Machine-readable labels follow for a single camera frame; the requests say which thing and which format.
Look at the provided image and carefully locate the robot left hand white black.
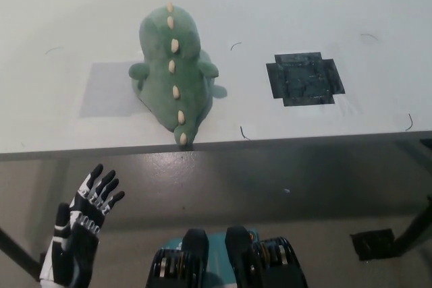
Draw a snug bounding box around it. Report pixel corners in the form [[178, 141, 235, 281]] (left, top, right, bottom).
[[38, 163, 126, 286]]

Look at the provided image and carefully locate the black table leg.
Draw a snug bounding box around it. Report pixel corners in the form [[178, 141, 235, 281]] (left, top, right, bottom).
[[0, 227, 45, 279], [393, 195, 432, 257]]

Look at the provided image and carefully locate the black tape square patch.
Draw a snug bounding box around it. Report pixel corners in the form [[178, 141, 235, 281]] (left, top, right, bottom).
[[265, 51, 346, 108]]

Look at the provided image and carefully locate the grey translucent tape patch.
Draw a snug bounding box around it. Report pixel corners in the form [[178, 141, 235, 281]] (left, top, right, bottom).
[[79, 61, 153, 119]]

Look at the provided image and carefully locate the green plush dinosaur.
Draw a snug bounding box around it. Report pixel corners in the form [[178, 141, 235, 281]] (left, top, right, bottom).
[[128, 1, 228, 148]]

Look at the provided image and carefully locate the robot body black teal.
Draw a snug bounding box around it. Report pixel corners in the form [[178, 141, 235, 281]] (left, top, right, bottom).
[[145, 225, 310, 288]]

